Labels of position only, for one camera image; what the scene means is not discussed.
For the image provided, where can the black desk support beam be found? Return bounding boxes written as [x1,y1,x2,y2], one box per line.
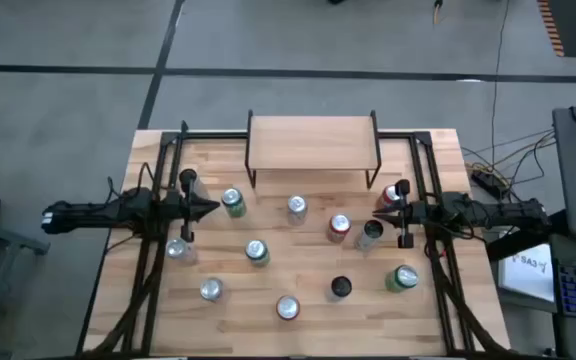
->
[485,208,569,262]

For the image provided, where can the black power strip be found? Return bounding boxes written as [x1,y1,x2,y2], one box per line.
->
[470,168,509,200]

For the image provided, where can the silver Celsius Arctic Vibe can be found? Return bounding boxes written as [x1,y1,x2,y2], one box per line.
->
[325,274,354,304]

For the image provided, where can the slim Celsius can black lid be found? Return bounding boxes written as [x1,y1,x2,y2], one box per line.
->
[353,218,385,252]

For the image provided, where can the grey side table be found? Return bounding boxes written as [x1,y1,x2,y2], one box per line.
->
[0,213,52,360]

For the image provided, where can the wooden shelf black metal frame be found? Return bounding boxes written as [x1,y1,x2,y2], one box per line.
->
[244,108,383,190]

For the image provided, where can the silver beverage can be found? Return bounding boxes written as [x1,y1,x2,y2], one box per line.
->
[198,276,229,304]
[164,237,199,266]

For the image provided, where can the white Celsius Tropical Vibe can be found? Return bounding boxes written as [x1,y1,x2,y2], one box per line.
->
[178,168,210,199]

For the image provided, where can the silver Diet Coke can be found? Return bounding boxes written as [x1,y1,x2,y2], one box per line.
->
[286,194,310,226]

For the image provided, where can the green Sprite can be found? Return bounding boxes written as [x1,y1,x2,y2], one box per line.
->
[384,264,420,294]
[220,186,248,219]
[244,238,272,269]

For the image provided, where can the black floor cable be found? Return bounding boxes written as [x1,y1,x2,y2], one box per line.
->
[489,0,512,154]

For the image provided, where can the black aluminium table frame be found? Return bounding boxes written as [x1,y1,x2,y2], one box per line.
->
[75,118,512,360]

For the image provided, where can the red Fanta can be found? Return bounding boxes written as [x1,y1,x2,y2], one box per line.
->
[275,294,302,322]
[378,183,402,210]
[326,213,353,245]

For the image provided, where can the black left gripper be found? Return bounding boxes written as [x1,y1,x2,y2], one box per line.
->
[162,172,221,242]

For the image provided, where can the white paper sign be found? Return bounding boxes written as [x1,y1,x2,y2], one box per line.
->
[496,242,557,304]

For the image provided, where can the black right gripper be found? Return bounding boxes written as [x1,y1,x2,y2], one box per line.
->
[371,179,433,250]

